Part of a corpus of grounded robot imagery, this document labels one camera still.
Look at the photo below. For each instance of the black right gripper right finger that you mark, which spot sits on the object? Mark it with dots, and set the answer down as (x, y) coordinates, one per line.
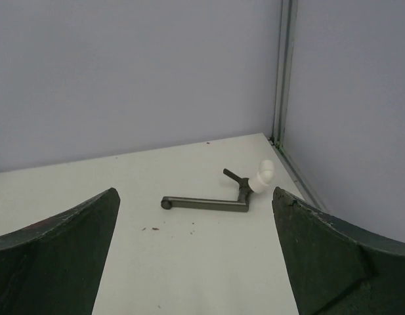
(335, 267)

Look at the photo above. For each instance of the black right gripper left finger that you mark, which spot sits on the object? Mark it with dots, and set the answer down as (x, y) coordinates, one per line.
(55, 266)

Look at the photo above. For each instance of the white elbow fitting on faucet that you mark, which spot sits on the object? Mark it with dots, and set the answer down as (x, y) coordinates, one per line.
(263, 177)

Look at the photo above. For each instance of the grey long-spout faucet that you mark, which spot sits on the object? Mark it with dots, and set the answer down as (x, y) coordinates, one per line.
(241, 205)

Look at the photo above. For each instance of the aluminium corner frame post right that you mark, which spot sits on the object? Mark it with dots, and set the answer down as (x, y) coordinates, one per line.
(288, 18)

